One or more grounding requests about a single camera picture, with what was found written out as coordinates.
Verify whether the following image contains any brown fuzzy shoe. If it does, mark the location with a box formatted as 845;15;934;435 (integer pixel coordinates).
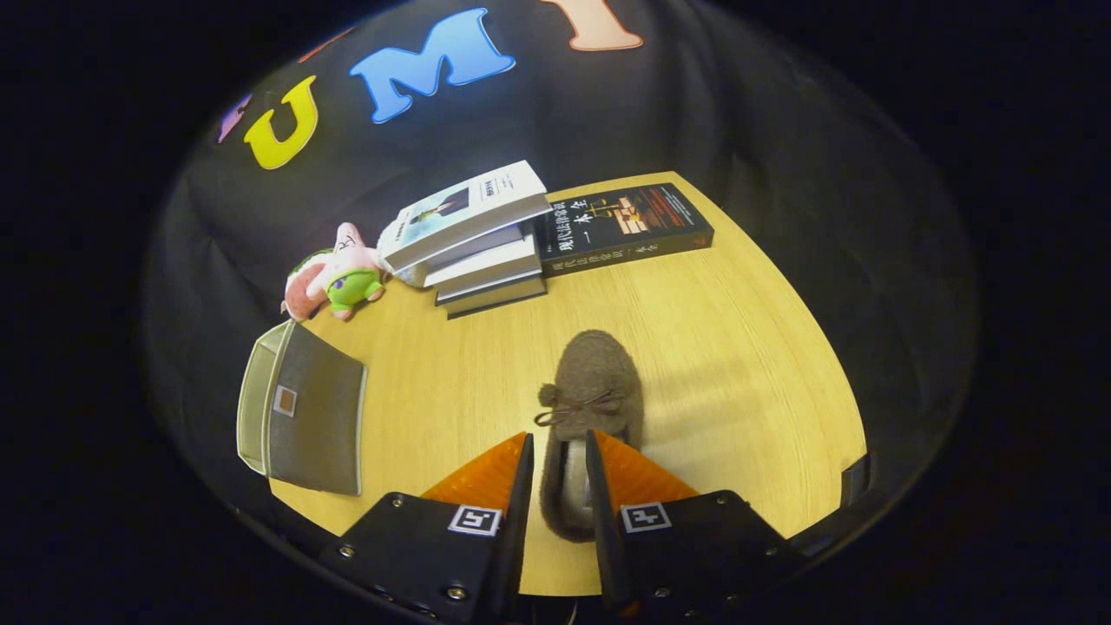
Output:
534;329;646;544

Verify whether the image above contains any black paperback book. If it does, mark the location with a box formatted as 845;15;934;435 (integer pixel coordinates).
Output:
533;182;715;280

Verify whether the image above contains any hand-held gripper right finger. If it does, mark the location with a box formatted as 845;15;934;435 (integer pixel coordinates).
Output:
583;428;808;619

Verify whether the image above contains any thin grey book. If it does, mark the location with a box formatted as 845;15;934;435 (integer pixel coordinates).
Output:
424;223;527;288

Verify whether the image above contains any grey fabric storage box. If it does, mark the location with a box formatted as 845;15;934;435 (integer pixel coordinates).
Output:
236;319;368;497

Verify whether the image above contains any watermelon slice plush toy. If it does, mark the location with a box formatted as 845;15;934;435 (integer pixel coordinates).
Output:
280;250;335;323

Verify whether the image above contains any white portrait cover book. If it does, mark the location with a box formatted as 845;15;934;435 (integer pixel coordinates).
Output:
378;160;553;274

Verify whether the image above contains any thick white book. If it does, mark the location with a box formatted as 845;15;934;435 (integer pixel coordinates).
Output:
434;233;544;306

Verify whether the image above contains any dark cover book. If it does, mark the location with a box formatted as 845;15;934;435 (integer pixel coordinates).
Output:
446;273;549;320

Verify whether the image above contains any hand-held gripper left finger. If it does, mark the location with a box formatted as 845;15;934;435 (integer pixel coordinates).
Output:
317;431;536;625

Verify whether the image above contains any pink starfish plush toy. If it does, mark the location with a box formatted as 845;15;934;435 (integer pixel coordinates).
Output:
299;222;391;321

